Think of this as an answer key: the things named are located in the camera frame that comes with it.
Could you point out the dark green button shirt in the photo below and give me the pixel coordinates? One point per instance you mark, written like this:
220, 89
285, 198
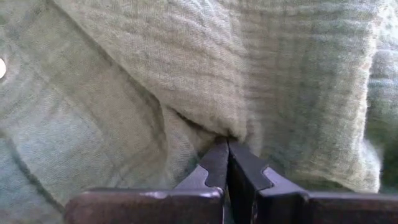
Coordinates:
155, 77

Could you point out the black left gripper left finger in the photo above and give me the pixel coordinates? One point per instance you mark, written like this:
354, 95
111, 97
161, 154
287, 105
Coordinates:
140, 207

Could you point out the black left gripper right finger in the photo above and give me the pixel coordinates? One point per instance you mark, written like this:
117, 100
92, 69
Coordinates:
311, 210

